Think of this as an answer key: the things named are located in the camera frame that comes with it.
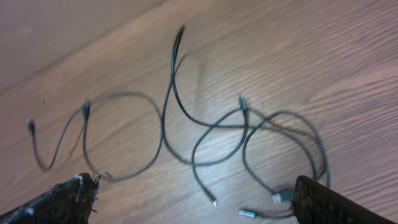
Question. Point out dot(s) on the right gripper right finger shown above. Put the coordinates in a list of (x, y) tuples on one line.
[(313, 203)]

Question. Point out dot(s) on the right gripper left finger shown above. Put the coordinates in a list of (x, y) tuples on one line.
[(68, 202)]

